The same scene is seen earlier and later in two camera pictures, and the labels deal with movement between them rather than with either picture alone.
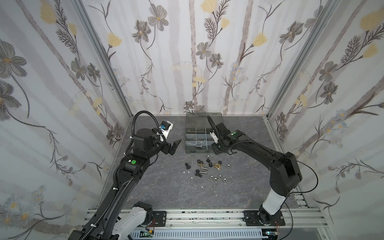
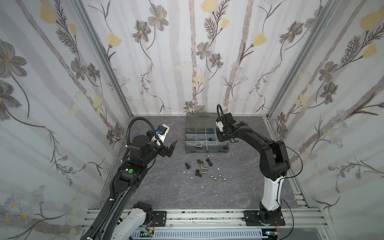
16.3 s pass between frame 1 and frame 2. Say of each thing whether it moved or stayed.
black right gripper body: moved
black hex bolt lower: stayed
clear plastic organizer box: stayed
